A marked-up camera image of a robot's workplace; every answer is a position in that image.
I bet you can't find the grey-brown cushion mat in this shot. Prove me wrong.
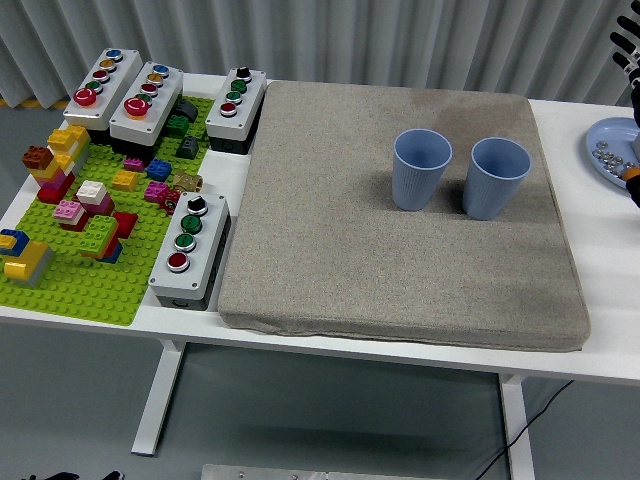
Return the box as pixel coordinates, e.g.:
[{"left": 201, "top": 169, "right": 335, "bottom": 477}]
[{"left": 218, "top": 80, "right": 593, "bottom": 354}]

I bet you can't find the five-button control box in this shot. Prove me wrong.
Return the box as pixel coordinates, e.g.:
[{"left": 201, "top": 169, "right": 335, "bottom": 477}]
[
  {"left": 62, "top": 47, "right": 145, "bottom": 146},
  {"left": 108, "top": 60, "right": 185, "bottom": 161}
]

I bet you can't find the red valve handle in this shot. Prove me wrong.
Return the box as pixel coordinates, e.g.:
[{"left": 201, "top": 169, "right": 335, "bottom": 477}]
[{"left": 158, "top": 188, "right": 182, "bottom": 216}]

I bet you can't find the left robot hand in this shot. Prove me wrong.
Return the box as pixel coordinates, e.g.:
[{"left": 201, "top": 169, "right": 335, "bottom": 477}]
[{"left": 22, "top": 469, "right": 124, "bottom": 480}]

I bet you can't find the dark green brick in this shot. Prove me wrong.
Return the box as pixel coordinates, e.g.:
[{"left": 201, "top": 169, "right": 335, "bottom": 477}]
[{"left": 165, "top": 113, "right": 192, "bottom": 139}]

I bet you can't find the yellow black floor tape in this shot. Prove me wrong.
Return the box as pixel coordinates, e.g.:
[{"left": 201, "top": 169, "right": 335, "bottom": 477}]
[{"left": 0, "top": 97, "right": 56, "bottom": 109}]

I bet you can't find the brown yellow red brick tower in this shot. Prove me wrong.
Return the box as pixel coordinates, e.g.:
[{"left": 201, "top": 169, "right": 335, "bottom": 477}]
[{"left": 21, "top": 144, "right": 77, "bottom": 205}]

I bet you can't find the yellow grey brick stack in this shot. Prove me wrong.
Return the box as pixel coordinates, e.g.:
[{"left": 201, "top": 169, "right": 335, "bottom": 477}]
[{"left": 3, "top": 240, "right": 54, "bottom": 288}]

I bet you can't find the pink red brick stack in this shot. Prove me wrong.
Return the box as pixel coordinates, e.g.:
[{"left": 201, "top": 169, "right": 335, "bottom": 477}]
[{"left": 53, "top": 199, "right": 91, "bottom": 233}]

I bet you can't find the black floor cable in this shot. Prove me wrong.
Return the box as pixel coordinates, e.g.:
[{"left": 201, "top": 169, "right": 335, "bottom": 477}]
[{"left": 472, "top": 379, "right": 576, "bottom": 480}]

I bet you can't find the green orange blue brick stack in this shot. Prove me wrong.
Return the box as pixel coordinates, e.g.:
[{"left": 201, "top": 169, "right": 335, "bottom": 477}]
[{"left": 76, "top": 214, "right": 124, "bottom": 265}]

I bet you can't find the green brick baseplate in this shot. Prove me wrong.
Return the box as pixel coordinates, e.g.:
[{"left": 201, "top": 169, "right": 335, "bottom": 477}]
[{"left": 0, "top": 94, "right": 217, "bottom": 327}]

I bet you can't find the white table leg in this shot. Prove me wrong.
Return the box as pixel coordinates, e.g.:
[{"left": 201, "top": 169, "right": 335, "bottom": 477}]
[
  {"left": 497, "top": 372, "right": 536, "bottom": 480},
  {"left": 131, "top": 339, "right": 186, "bottom": 457}
]

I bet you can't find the blue ribbed plastic cup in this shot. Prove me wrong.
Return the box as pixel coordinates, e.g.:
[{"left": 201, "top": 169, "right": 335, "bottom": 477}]
[
  {"left": 461, "top": 137, "right": 532, "bottom": 221},
  {"left": 392, "top": 128, "right": 454, "bottom": 212}
]

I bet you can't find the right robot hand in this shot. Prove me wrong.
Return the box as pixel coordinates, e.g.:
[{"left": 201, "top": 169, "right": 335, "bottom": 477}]
[{"left": 609, "top": 13, "right": 640, "bottom": 207}]

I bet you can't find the white pink brick stack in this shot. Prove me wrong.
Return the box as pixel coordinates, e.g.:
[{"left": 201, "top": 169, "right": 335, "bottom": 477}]
[{"left": 75, "top": 179, "right": 117, "bottom": 217}]

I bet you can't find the blue yellow brick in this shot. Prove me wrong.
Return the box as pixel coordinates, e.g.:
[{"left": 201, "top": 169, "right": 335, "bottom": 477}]
[{"left": 0, "top": 228, "right": 31, "bottom": 258}]

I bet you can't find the white pleated curtain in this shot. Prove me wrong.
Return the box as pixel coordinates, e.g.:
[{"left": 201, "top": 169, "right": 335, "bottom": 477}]
[{"left": 0, "top": 0, "right": 640, "bottom": 109}]

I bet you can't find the blue plate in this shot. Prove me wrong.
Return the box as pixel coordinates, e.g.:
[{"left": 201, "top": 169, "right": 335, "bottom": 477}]
[{"left": 585, "top": 117, "right": 640, "bottom": 191}]

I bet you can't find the four-button control box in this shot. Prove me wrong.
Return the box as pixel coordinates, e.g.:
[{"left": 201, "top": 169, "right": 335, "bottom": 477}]
[
  {"left": 204, "top": 66, "right": 268, "bottom": 155},
  {"left": 148, "top": 191, "right": 234, "bottom": 312}
]

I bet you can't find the brass valve fitting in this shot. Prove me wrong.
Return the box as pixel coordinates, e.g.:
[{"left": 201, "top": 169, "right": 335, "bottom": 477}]
[{"left": 172, "top": 170, "right": 204, "bottom": 194}]

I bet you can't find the yellow white brick stack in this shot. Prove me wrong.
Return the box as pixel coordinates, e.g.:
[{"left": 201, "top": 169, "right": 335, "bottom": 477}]
[{"left": 47, "top": 124, "right": 93, "bottom": 174}]

